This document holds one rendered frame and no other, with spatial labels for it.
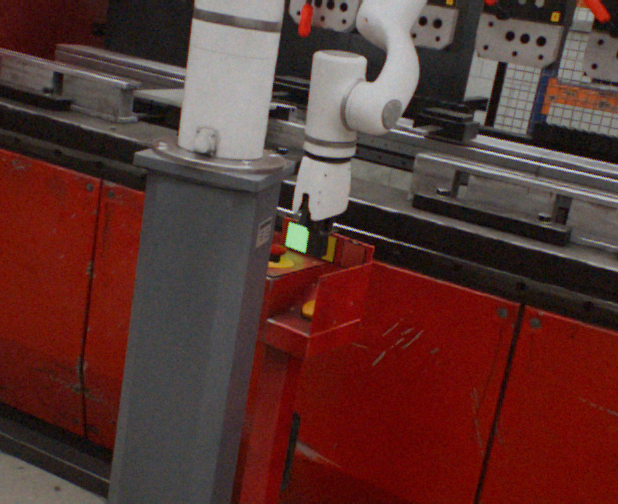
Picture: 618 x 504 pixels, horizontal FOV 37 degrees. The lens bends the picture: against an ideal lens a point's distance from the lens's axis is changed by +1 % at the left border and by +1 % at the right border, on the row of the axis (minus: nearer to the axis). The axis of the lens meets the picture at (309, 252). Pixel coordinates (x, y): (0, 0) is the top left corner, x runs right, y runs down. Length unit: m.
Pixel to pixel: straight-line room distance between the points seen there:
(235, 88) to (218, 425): 0.48
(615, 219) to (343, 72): 0.62
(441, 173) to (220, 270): 0.71
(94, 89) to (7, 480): 0.96
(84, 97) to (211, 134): 1.06
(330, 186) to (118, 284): 0.79
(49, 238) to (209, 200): 1.04
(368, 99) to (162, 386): 0.52
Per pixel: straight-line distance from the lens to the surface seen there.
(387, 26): 1.48
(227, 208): 1.25
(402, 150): 2.16
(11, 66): 2.44
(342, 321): 1.61
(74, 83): 2.32
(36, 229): 2.28
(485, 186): 1.84
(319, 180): 1.47
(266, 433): 1.71
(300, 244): 1.70
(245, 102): 1.26
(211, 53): 1.26
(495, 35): 1.80
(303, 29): 1.91
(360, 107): 1.41
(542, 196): 1.81
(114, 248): 2.13
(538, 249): 1.70
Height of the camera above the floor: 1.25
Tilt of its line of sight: 16 degrees down
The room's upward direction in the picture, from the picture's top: 10 degrees clockwise
